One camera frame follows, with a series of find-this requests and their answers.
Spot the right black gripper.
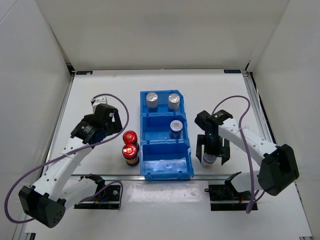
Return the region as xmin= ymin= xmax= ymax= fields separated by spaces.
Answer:
xmin=196 ymin=134 xmax=231 ymax=165

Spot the white-lid spice jar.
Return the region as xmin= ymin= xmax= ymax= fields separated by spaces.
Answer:
xmin=200 ymin=153 xmax=217 ymax=168
xmin=169 ymin=120 xmax=183 ymax=139

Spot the red-lid sauce jar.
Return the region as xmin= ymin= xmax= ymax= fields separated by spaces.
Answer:
xmin=122 ymin=130 xmax=139 ymax=149
xmin=122 ymin=144 xmax=140 ymax=167

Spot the silver-lid salt shaker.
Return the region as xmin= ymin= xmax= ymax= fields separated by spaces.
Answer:
xmin=146 ymin=92 xmax=158 ymax=112
xmin=168 ymin=93 xmax=181 ymax=112

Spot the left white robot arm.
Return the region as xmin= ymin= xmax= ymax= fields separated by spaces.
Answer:
xmin=18 ymin=103 xmax=123 ymax=228

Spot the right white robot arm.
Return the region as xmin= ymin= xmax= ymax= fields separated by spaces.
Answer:
xmin=194 ymin=110 xmax=300 ymax=200

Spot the middle blue storage bin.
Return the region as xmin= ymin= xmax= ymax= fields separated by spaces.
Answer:
xmin=140 ymin=113 xmax=189 ymax=142

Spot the blue storage bin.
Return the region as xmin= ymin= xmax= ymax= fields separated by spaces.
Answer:
xmin=140 ymin=113 xmax=189 ymax=142
xmin=140 ymin=89 xmax=186 ymax=117
xmin=140 ymin=141 xmax=195 ymax=182

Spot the far blue storage bin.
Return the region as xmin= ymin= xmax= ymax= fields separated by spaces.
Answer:
xmin=140 ymin=89 xmax=186 ymax=117

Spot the near blue storage bin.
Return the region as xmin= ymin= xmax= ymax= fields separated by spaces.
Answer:
xmin=140 ymin=141 xmax=195 ymax=182

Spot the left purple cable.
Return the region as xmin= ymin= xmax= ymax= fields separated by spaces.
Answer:
xmin=4 ymin=93 xmax=130 ymax=223

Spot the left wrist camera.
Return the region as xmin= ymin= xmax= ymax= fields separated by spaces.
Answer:
xmin=90 ymin=95 xmax=108 ymax=113

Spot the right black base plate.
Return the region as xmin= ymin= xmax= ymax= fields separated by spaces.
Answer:
xmin=204 ymin=184 xmax=251 ymax=212

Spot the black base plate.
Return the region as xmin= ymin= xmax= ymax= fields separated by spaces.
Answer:
xmin=73 ymin=180 xmax=124 ymax=210
xmin=204 ymin=184 xmax=251 ymax=212

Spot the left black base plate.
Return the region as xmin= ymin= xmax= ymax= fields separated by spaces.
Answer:
xmin=73 ymin=180 xmax=124 ymax=210

